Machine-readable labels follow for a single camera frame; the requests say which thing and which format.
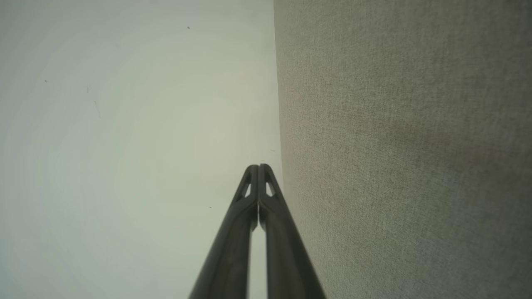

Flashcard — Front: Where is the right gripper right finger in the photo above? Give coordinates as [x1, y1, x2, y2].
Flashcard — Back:
[259, 164, 327, 299]

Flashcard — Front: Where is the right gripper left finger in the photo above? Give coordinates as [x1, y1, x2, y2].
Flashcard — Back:
[189, 164, 259, 299]

